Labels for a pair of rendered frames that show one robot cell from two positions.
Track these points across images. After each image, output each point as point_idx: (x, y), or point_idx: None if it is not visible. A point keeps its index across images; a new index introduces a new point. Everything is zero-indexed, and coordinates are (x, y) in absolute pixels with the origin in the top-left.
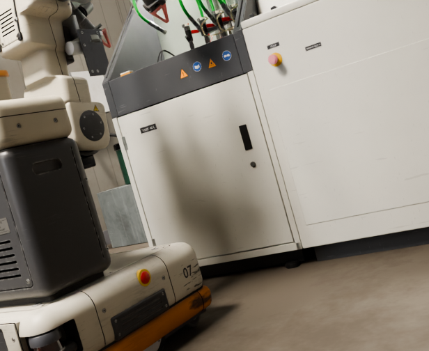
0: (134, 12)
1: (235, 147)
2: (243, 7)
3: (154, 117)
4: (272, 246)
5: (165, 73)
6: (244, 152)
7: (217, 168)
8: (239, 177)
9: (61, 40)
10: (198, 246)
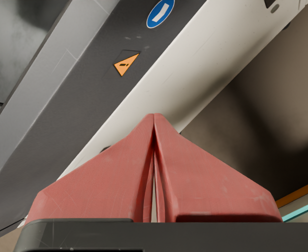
0: None
1: (250, 21)
2: None
3: (96, 149)
4: (274, 35)
5: (71, 115)
6: (263, 11)
7: (219, 62)
8: (250, 36)
9: None
10: (198, 109)
